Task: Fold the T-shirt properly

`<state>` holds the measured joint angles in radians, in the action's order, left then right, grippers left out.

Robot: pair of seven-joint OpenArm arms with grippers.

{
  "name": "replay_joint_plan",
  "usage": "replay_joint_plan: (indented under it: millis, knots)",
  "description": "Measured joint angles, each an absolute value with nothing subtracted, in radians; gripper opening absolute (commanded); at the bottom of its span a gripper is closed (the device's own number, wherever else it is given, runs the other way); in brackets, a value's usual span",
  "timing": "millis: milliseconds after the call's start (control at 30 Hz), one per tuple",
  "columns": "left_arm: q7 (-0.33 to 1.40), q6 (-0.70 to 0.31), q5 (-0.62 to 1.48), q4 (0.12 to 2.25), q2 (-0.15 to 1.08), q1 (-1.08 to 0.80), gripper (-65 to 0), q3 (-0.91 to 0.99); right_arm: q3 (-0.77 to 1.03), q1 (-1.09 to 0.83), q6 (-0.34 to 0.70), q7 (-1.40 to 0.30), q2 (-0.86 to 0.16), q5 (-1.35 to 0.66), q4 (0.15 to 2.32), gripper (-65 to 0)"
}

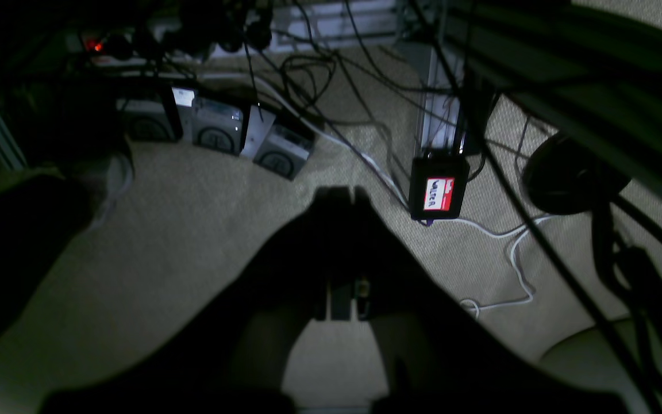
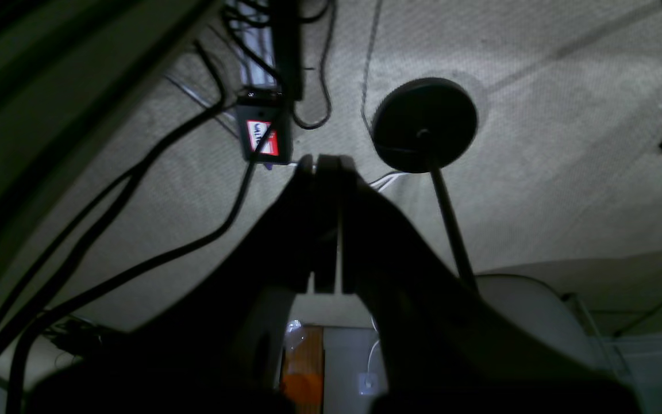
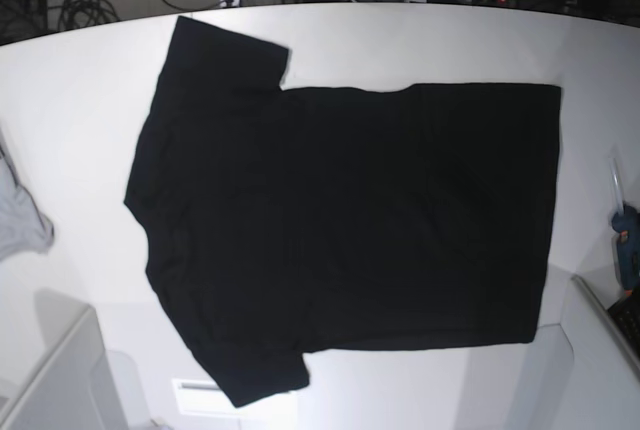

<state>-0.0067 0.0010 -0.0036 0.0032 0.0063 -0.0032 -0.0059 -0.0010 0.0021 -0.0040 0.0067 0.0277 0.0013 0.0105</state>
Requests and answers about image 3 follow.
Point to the black T-shirt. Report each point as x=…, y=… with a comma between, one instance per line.
x=286, y=222

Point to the grey cloth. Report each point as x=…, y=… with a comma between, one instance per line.
x=24, y=228

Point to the blue glue gun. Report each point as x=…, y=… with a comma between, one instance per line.
x=625, y=223

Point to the black keyboard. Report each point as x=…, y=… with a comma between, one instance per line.
x=626, y=315

